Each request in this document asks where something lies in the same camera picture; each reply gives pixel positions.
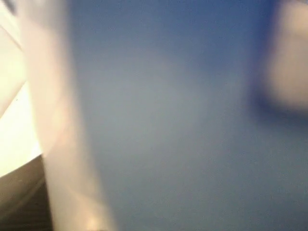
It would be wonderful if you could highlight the blue snap-lock container lid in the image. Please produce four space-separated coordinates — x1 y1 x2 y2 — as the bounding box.
68 0 308 231

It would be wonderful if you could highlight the clear plastic tall container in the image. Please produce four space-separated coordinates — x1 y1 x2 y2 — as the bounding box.
16 0 117 231

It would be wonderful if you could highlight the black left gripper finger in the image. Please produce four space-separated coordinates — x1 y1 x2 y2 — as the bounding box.
0 155 53 231

